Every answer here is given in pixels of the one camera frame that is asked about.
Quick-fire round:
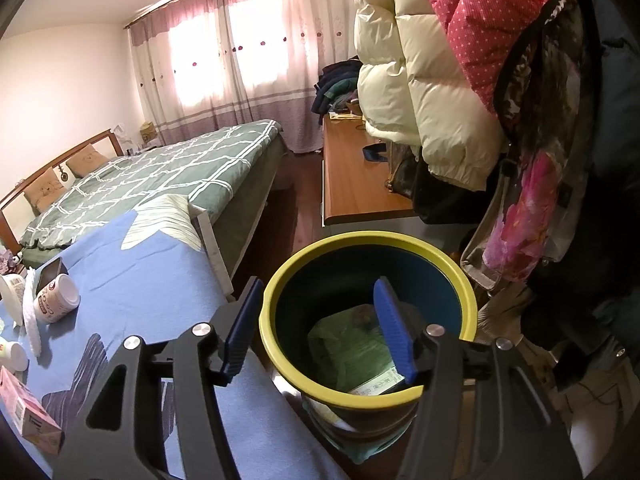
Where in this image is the cream puffer jacket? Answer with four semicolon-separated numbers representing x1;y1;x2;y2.
350;0;506;192

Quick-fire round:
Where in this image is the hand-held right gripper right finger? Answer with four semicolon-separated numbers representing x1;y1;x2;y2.
374;276;583;480

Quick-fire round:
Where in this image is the black bag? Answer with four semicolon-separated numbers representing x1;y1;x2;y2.
412;157;501;226

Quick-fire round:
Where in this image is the blue star-print blanket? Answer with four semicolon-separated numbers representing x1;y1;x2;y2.
0;192;351;480

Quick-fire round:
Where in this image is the white cup red label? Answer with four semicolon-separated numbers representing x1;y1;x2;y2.
35;274;81;323

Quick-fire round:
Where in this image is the white foam net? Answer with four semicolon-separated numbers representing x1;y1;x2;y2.
21;267;45;357

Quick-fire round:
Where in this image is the apple-print paper cup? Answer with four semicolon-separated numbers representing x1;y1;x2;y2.
0;337;29;372

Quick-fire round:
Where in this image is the green plastic bag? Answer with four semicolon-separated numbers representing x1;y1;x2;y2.
307;305;401;393

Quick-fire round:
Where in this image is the green checked duvet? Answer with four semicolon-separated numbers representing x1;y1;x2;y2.
20;119;281;251

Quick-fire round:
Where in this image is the brown patterned handbag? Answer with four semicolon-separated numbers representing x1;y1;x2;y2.
386;142;418;200

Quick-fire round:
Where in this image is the pink floral scarf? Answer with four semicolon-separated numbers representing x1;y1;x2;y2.
482;150;576;281

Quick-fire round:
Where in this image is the yellow-rimmed blue trash bin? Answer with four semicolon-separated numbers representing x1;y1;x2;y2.
258;231;478;466

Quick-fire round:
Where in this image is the patterned cloth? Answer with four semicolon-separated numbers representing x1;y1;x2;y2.
0;250;25;275

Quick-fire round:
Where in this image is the pink curtain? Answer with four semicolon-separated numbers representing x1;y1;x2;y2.
127;0;231;133
220;0;361;153

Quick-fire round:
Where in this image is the long white green carton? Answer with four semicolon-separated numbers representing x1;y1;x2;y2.
347;367;406;396

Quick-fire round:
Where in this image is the dark smartphone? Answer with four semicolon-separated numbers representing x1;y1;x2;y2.
37;257;68;288

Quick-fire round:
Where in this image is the leopard-print scarf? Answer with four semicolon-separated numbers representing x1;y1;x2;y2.
492;0;601;161

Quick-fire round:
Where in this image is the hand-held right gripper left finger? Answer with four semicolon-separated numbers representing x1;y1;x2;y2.
57;276;265;480

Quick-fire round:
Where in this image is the pile of dark clothes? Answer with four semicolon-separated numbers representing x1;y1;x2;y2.
310;59;363;126

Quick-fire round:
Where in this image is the wooden bed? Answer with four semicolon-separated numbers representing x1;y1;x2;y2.
0;119;288;281

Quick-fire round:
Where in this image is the wooden desk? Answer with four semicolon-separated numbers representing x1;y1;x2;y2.
320;112;426;227

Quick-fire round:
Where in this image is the tan pillow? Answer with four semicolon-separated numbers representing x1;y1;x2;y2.
66;143;108;178
22;167;66;211

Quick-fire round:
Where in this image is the pink carton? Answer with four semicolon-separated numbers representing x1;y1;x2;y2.
0;365;63;456

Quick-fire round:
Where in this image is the black coat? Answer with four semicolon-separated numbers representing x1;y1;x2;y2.
520;0;640;391

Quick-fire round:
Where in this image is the red dotted padded jacket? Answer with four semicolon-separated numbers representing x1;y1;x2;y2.
410;0;561;118

